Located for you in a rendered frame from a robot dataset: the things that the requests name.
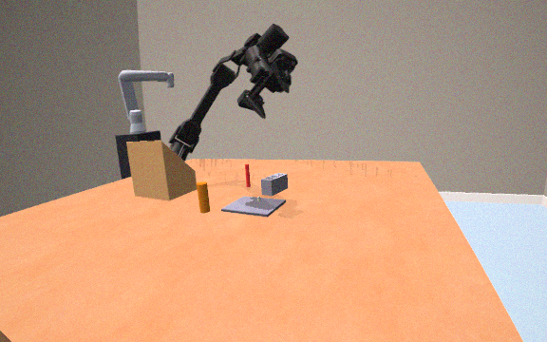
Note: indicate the orange cylinder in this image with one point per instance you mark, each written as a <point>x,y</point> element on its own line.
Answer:
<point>203,197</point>

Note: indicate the red peg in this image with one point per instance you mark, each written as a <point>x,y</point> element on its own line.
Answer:
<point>247,171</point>

